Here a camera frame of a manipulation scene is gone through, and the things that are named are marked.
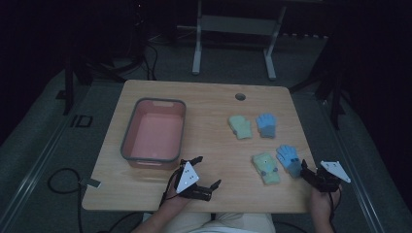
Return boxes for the plain blue glove grey cuff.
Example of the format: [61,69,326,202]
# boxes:
[256,113,278,139]

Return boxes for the person's right hand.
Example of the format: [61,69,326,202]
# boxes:
[309,185,343,223]

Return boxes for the black cable under table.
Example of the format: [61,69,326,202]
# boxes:
[96,211,144,233]

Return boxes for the black floor cable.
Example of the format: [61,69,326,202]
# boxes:
[47,167,86,233]

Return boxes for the person's light trousers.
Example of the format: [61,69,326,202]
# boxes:
[142,212,277,233]

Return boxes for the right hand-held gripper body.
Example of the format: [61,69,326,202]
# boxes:
[306,160,352,194]

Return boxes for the right hand-held gripper cable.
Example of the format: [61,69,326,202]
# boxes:
[327,191,342,225]

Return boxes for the hand-held gripper cable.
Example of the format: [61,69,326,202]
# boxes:
[159,169,183,208]
[327,191,342,225]

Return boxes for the person's left hand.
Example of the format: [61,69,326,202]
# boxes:
[160,190,192,212]

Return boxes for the grey table clip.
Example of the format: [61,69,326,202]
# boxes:
[80,178,102,189]

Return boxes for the green glove with blue patches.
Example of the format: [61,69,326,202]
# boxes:
[251,151,282,185]

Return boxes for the pink basin with grey rim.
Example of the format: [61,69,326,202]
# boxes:
[120,97,188,171]

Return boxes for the black tripod stand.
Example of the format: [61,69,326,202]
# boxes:
[55,38,156,117]
[289,38,348,131]

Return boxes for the white metal desk frame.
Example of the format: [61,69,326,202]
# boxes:
[191,0,289,82]

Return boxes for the plain light green glove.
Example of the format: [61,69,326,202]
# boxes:
[227,115,254,141]

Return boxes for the blue glove with dots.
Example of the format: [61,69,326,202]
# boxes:
[275,144,304,179]

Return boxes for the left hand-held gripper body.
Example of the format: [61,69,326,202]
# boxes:
[174,159,214,202]

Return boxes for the left hand-held gripper cable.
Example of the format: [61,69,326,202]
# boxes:
[159,169,183,208]

